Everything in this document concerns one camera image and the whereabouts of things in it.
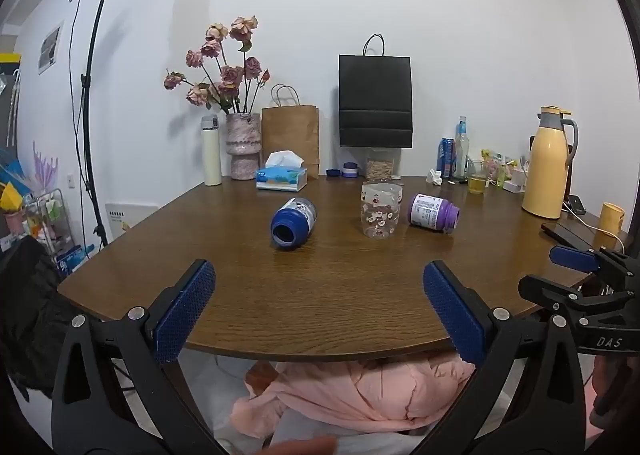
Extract purple paper decoration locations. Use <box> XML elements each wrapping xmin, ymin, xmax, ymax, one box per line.
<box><xmin>32</xmin><ymin>140</ymin><xmax>60</xmax><ymax>196</ymax></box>

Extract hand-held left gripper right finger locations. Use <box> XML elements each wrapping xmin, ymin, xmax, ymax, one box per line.
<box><xmin>415</xmin><ymin>260</ymin><xmax>587</xmax><ymax>455</ymax></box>

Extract clear glass bottle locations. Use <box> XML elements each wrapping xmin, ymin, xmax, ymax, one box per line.
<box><xmin>452</xmin><ymin>116</ymin><xmax>472</xmax><ymax>181</ymax></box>

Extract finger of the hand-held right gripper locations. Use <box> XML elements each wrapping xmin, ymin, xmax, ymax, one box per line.
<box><xmin>549</xmin><ymin>244</ymin><xmax>640</xmax><ymax>287</ymax></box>
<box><xmin>517</xmin><ymin>274</ymin><xmax>640</xmax><ymax>320</ymax></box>

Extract purple plastic bottle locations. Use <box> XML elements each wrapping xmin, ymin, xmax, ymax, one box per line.
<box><xmin>408</xmin><ymin>193</ymin><xmax>461</xmax><ymax>234</ymax></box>

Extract white thermos bottle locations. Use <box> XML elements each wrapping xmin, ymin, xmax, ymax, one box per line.
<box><xmin>201</xmin><ymin>115</ymin><xmax>223</xmax><ymax>186</ymax></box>

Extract dried pink roses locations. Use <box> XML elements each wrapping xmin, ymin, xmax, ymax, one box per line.
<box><xmin>164</xmin><ymin>15</ymin><xmax>271</xmax><ymax>116</ymax></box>

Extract blue tissue box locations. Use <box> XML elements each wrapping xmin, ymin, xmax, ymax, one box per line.
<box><xmin>255</xmin><ymin>151</ymin><xmax>308</xmax><ymax>192</ymax></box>

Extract wall poster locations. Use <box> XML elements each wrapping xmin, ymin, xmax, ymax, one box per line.
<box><xmin>38</xmin><ymin>19</ymin><xmax>65</xmax><ymax>76</ymax></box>

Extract clear snack jar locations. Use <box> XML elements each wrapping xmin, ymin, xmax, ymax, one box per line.
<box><xmin>364</xmin><ymin>148</ymin><xmax>397</xmax><ymax>182</ymax></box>

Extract black phone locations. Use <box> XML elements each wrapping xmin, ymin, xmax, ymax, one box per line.
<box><xmin>540</xmin><ymin>221</ymin><xmax>597</xmax><ymax>251</ymax></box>

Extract wire storage rack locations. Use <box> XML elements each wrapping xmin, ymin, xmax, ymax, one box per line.
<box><xmin>22</xmin><ymin>188</ymin><xmax>77</xmax><ymax>267</ymax></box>

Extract clear floral cup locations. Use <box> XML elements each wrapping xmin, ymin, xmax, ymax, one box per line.
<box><xmin>360</xmin><ymin>181</ymin><xmax>403</xmax><ymax>239</ymax></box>

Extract blue plastic jar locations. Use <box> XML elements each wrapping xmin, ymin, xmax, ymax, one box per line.
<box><xmin>270</xmin><ymin>196</ymin><xmax>318</xmax><ymax>252</ymax></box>

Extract black paper bag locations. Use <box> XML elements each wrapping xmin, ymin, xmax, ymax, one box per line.
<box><xmin>338</xmin><ymin>33</ymin><xmax>415</xmax><ymax>149</ymax></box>

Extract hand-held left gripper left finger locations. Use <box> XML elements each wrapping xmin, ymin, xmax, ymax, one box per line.
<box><xmin>50</xmin><ymin>259</ymin><xmax>226</xmax><ymax>455</ymax></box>

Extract blue wipes packet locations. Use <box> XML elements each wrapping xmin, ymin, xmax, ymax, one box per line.
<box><xmin>54</xmin><ymin>243</ymin><xmax>97</xmax><ymax>277</ymax></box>

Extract white board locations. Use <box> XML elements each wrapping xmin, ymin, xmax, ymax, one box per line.
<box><xmin>104</xmin><ymin>202</ymin><xmax>160</xmax><ymax>244</ymax></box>

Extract white charger box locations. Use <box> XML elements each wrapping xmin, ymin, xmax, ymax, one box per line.
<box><xmin>502</xmin><ymin>169</ymin><xmax>529</xmax><ymax>194</ymax></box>

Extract yellow cup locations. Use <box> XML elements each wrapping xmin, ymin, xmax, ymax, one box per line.
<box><xmin>598</xmin><ymin>202</ymin><xmax>626</xmax><ymax>236</ymax></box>

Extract colourful snack packets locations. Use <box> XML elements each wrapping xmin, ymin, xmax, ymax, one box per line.
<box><xmin>480</xmin><ymin>148</ymin><xmax>517</xmax><ymax>186</ymax></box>

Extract yellow thermos jug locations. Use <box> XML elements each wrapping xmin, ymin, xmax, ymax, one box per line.
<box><xmin>521</xmin><ymin>105</ymin><xmax>580</xmax><ymax>220</ymax></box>

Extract black jacket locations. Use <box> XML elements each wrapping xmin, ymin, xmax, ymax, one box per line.
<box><xmin>0</xmin><ymin>235</ymin><xmax>103</xmax><ymax>401</ymax></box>

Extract pink speckled vase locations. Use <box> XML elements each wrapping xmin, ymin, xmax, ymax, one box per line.
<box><xmin>226</xmin><ymin>112</ymin><xmax>262</xmax><ymax>181</ymax></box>

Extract studio light on stand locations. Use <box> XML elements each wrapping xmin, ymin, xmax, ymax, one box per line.
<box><xmin>65</xmin><ymin>0</ymin><xmax>137</xmax><ymax>249</ymax></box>

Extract brown paper bag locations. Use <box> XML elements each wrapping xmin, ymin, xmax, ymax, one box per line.
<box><xmin>261</xmin><ymin>84</ymin><xmax>321</xmax><ymax>180</ymax></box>

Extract white cable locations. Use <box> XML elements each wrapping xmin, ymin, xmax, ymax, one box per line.
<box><xmin>562</xmin><ymin>202</ymin><xmax>627</xmax><ymax>252</ymax></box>

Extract pink cloth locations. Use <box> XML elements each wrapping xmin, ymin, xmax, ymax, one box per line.
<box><xmin>230</xmin><ymin>351</ymin><xmax>477</xmax><ymax>439</ymax></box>

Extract blue drink can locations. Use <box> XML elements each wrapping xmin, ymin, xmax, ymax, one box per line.
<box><xmin>436</xmin><ymin>137</ymin><xmax>456</xmax><ymax>178</ymax></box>

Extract glass of yellow drink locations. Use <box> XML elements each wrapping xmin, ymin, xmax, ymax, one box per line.
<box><xmin>467</xmin><ymin>160</ymin><xmax>489</xmax><ymax>195</ymax></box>

